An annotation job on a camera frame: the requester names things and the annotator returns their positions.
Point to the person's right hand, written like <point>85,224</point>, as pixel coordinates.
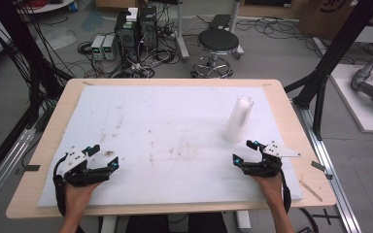
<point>270,187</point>

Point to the aluminium floor rail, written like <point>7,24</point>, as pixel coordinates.
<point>3,174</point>
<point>330,181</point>

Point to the black metal frame stand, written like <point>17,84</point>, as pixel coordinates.
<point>22,48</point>
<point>333,55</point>

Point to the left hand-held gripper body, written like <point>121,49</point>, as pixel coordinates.
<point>77,174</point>

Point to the black round stool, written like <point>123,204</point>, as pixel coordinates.
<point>218,40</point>

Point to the black flat floor device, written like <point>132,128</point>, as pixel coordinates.
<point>220,22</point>

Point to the white desk leg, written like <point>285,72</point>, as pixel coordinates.
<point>182,39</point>
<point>236,29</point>

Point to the brown cardboard box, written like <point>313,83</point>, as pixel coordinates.
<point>330,16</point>

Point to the white floor platform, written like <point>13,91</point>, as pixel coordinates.
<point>359,110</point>

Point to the person's left hand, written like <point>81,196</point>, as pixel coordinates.
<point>77,195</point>

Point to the grey bench power supply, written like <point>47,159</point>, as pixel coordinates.
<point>97,47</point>
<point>109,47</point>

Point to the black computer tower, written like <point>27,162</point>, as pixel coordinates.
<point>148,27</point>
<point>126,37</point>

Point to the small white box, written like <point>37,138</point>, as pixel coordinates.
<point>132,14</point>

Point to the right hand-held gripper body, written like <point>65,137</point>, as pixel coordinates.
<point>267,166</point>

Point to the thin wooden stick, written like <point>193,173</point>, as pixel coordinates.
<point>311,191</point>

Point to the light wooden table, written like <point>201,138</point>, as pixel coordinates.
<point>288,106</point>

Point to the white foam mat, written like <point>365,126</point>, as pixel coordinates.
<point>175,129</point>

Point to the dark tape strip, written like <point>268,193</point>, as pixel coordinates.
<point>320,167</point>
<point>32,168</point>

